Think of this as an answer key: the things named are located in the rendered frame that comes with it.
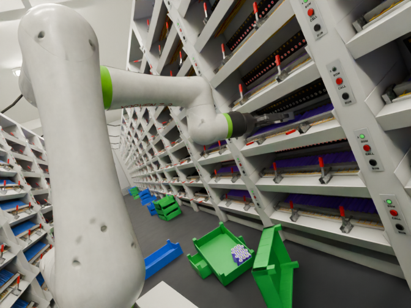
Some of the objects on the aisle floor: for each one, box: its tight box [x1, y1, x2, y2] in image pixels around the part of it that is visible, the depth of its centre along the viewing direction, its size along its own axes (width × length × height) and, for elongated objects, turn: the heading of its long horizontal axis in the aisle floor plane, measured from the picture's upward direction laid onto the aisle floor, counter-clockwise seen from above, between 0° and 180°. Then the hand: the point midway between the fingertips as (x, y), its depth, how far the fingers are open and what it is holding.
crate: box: [251, 224, 299, 308], centre depth 92 cm, size 8×30×20 cm, turn 60°
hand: (284, 117), depth 96 cm, fingers open, 3 cm apart
